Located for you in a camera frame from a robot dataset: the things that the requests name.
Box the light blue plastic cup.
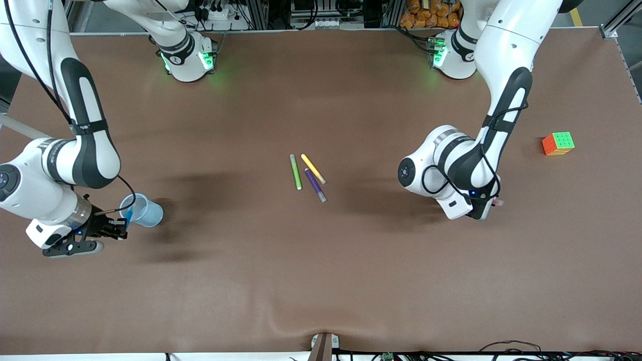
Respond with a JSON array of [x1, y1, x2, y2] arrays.
[[119, 193, 164, 228]]

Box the colourful puzzle cube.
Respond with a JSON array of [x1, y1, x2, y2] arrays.
[[542, 131, 576, 156]]

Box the purple marker with clear cap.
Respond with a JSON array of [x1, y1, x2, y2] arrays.
[[304, 168, 328, 203]]

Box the yellow marker with clear cap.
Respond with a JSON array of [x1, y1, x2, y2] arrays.
[[300, 153, 327, 185]]

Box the green marker with clear cap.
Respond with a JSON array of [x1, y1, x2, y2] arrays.
[[289, 154, 303, 191]]

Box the orange bagged items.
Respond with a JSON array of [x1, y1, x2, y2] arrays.
[[400, 0, 462, 29]]

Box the white power strip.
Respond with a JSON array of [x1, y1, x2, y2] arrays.
[[203, 4, 251, 31]]

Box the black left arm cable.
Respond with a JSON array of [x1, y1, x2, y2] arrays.
[[421, 103, 530, 202]]

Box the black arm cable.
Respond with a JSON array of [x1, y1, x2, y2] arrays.
[[3, 0, 137, 216], [421, 103, 530, 202]]

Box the black cable bundle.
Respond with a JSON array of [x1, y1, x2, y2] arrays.
[[479, 340, 642, 361]]

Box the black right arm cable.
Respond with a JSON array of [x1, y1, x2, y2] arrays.
[[3, 0, 137, 216]]

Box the metal table edge bracket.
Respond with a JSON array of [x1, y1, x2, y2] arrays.
[[307, 332, 340, 361]]

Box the aluminium frame corner post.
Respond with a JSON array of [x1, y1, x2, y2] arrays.
[[600, 0, 642, 39]]

